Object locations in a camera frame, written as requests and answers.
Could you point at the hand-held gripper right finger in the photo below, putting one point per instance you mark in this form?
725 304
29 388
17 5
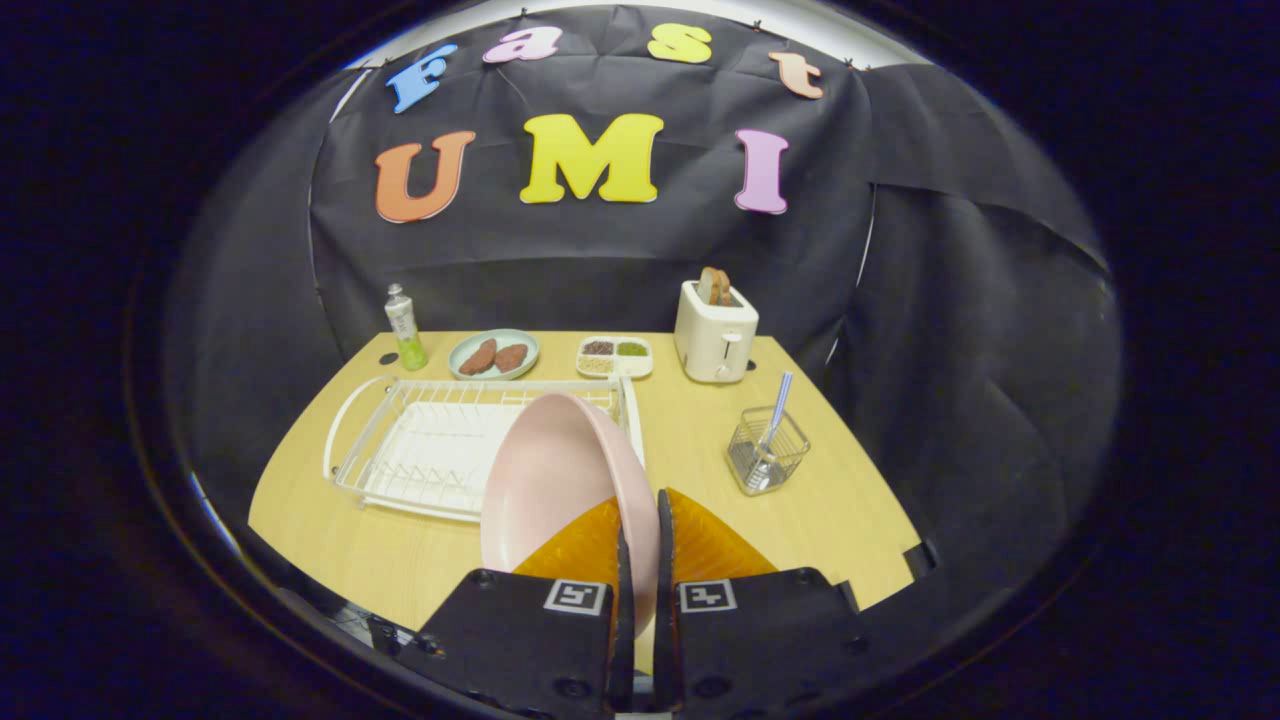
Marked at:
760 640

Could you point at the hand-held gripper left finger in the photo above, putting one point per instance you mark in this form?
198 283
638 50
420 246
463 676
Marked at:
520 640

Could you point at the pink plate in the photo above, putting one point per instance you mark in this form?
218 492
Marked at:
560 470

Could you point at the white divided bean dish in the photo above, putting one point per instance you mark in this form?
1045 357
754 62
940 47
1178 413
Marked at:
614 357

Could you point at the teal plate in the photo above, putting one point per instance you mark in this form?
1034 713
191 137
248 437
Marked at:
492 335

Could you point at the brown meat patty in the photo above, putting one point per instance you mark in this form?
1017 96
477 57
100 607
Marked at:
511 357
478 357

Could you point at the white toaster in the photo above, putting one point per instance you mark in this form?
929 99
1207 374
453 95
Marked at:
715 340

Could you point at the green drink bottle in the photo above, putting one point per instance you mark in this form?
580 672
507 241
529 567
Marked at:
405 330

